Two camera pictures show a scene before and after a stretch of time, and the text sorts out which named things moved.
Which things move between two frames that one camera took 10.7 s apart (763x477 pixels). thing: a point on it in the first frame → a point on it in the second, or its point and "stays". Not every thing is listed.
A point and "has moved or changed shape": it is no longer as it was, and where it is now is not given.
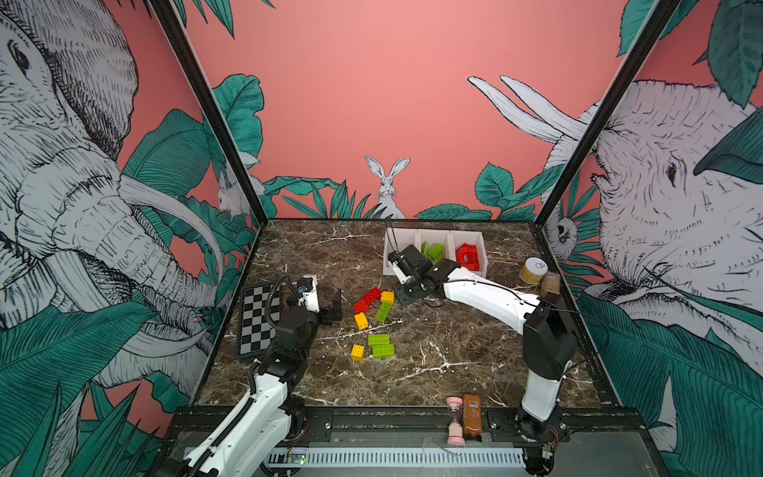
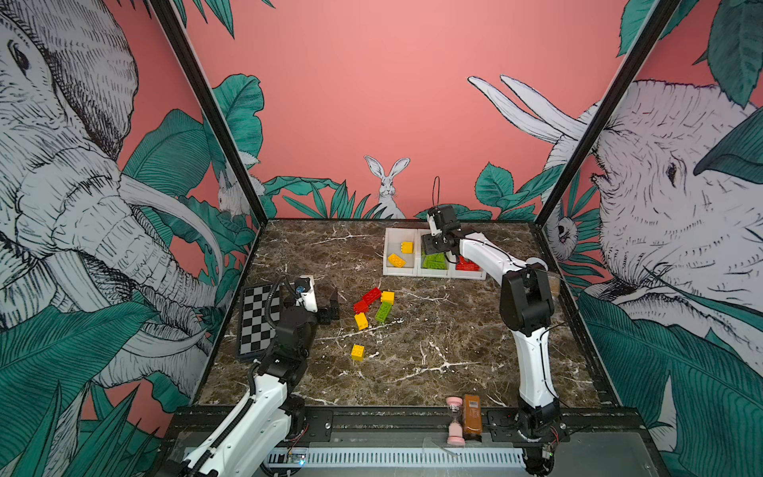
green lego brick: (383, 311) stays
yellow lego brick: (358, 352) stays
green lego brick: (382, 350) has moved or changed shape
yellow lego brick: (387, 296) stays
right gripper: (399, 288) → (427, 241)
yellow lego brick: (361, 321) stays
